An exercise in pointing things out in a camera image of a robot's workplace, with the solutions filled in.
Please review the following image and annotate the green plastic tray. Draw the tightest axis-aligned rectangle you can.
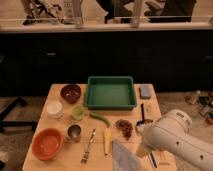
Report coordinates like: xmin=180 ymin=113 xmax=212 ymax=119
xmin=84 ymin=76 xmax=137 ymax=111

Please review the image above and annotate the orange plastic bowl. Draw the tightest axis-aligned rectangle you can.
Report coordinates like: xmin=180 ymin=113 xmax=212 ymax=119
xmin=32 ymin=128 xmax=64 ymax=161

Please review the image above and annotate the dark red bowl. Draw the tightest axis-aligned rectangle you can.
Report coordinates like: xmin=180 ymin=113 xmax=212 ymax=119
xmin=60 ymin=84 xmax=81 ymax=104

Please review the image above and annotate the silver fork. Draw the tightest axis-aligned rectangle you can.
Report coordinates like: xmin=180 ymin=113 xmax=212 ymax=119
xmin=81 ymin=129 xmax=96 ymax=164

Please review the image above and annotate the black handled spatula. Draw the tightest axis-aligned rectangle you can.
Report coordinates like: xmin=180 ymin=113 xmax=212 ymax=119
xmin=136 ymin=103 xmax=153 ymax=126

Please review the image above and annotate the light blue towel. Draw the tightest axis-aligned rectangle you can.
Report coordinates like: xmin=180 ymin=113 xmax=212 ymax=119
xmin=112 ymin=140 xmax=141 ymax=171

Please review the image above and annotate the small metal cup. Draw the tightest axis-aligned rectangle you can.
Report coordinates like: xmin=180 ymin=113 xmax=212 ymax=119
xmin=67 ymin=125 xmax=81 ymax=142

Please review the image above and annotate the light green cup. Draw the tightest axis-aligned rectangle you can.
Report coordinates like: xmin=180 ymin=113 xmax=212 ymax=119
xmin=72 ymin=106 xmax=84 ymax=121

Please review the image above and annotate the blue sponge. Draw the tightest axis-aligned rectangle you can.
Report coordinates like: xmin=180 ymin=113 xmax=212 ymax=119
xmin=140 ymin=85 xmax=151 ymax=99

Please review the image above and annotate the white paper cup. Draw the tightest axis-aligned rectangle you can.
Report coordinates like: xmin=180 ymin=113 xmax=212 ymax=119
xmin=46 ymin=101 xmax=63 ymax=119

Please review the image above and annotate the black office chair base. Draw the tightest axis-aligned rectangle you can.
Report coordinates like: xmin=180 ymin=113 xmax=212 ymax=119
xmin=0 ymin=97 xmax=38 ymax=133

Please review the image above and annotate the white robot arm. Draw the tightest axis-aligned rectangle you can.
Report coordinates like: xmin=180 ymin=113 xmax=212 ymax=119
xmin=136 ymin=109 xmax=213 ymax=171

